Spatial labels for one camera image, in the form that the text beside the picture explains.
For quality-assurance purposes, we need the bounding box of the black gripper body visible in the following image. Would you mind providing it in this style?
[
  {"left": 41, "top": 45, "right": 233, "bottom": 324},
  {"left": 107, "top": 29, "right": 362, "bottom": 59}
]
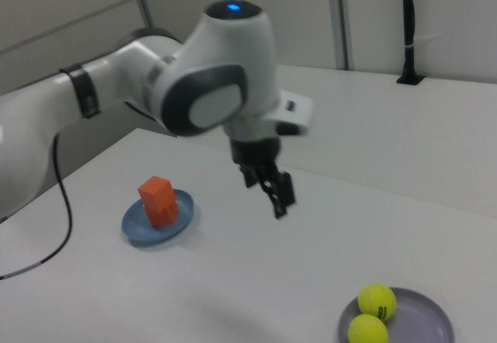
[{"left": 229, "top": 134, "right": 282, "bottom": 170}]

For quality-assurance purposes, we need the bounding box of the orange cube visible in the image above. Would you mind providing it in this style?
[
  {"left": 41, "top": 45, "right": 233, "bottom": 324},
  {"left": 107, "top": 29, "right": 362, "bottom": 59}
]
[
  {"left": 137, "top": 175, "right": 174, "bottom": 214},
  {"left": 147, "top": 201, "right": 180, "bottom": 228}
]

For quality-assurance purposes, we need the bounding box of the yellow-green tennis ball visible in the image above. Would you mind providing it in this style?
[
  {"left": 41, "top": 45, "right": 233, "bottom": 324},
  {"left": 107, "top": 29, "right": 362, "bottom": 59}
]
[
  {"left": 357, "top": 282, "right": 398, "bottom": 323},
  {"left": 346, "top": 313, "right": 390, "bottom": 343}
]

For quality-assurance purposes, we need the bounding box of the blue plate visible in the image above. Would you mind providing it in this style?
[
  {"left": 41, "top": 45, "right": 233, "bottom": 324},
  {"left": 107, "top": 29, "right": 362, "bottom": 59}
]
[{"left": 120, "top": 189, "right": 195, "bottom": 248}]

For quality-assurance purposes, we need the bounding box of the purple plate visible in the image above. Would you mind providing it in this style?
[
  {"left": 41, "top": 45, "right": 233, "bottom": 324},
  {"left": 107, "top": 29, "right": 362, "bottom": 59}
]
[{"left": 336, "top": 286, "right": 456, "bottom": 343}]

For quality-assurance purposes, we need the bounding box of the black pole with base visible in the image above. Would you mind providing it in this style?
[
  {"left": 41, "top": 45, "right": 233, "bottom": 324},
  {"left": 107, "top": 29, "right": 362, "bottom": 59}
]
[{"left": 395, "top": 0, "right": 425, "bottom": 86}]

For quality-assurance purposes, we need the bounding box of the black cable strap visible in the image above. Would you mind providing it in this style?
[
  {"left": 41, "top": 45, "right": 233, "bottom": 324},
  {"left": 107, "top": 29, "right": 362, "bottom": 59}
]
[{"left": 59, "top": 62, "right": 103, "bottom": 120}]

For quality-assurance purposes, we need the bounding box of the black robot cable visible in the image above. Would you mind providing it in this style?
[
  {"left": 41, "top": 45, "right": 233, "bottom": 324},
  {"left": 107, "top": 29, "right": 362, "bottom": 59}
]
[{"left": 0, "top": 101, "right": 155, "bottom": 281}]

